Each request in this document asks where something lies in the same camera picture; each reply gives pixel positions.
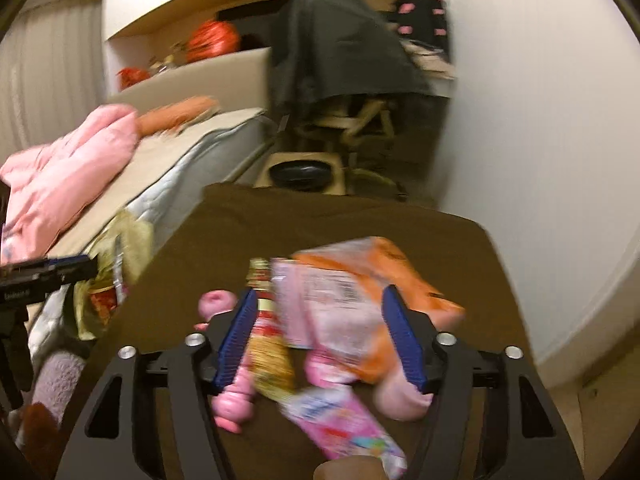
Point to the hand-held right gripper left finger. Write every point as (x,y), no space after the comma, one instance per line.
(237,340)

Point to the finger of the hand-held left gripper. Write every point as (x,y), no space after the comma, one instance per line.
(50,277)
(65,261)

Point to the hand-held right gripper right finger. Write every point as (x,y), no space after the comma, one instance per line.
(402,340)

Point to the red gold candy wrapper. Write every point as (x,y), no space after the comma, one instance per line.
(267,360)

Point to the yellow plastic bag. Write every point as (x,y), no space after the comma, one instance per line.
(132,240)

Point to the orange snack packet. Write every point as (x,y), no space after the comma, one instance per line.
(400,265)

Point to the pink packet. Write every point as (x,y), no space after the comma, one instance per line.
(330,310)

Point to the pink cartoon tissue pack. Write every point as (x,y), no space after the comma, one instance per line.
(345,425)

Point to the purple fluffy rug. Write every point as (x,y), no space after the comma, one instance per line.
(60,380)

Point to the pink round jar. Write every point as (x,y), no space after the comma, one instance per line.
(400,402)

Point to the pink caterpillar toy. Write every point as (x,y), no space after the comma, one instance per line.
(232,405)

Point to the pink blanket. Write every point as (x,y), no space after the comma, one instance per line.
(65,175)

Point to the beige bed cover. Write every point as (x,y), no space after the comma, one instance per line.
(165,160)

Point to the white quilted mattress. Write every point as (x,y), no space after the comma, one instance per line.
(200,160)

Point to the black round bowl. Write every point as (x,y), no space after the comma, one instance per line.
(300,175)

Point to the orange pillow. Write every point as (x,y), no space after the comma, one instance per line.
(175,112)

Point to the white curtain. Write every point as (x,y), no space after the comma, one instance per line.
(50,75)

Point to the small red plastic bag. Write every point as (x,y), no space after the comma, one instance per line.
(132,76)

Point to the beige office chair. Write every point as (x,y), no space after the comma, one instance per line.
(360,115)

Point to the beige padded headboard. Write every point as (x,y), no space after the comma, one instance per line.
(210,75)

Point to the large red plastic bag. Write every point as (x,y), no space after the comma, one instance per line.
(212,37)

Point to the wooden bed niche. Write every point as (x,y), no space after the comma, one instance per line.
(175,10)

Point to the beige clothes pile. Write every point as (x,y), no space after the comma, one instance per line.
(430,60)

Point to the black jacket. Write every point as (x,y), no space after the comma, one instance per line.
(340,45)

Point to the black bag pink dots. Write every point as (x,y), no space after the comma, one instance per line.
(420,20)

